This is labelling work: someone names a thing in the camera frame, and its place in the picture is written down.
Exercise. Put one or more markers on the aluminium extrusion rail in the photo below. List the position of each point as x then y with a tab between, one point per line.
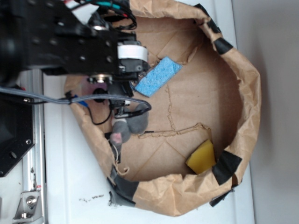
33	171

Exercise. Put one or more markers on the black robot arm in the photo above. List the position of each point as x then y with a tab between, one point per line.
94	38

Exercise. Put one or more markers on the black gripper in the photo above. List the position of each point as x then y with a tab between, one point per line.
132	63

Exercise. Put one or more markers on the blue sponge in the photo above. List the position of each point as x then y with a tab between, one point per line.
158	77

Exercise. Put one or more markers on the grey plush bunny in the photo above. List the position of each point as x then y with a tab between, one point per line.
122	129

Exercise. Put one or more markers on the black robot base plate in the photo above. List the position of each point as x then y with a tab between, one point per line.
16	130

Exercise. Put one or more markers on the brown paper bag bin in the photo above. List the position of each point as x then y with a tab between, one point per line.
215	96

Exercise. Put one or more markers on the metal corner bracket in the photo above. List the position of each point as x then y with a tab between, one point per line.
29	207

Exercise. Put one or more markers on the yellow sponge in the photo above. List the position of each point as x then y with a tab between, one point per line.
202	158

